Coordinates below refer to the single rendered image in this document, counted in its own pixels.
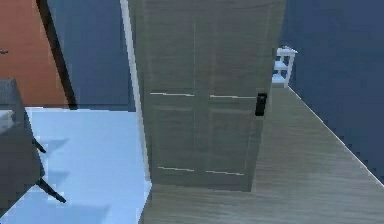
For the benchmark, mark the white door frame post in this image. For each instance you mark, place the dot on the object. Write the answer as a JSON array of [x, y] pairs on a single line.
[[135, 86]]

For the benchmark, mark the dark grey armchair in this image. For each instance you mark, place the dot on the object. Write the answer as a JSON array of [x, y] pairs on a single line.
[[16, 150]]

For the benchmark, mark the grey-green panelled room door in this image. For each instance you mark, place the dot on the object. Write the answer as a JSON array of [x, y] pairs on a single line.
[[200, 100]]

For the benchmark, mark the white shelf unit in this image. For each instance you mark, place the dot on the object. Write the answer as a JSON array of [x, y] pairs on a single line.
[[284, 65]]

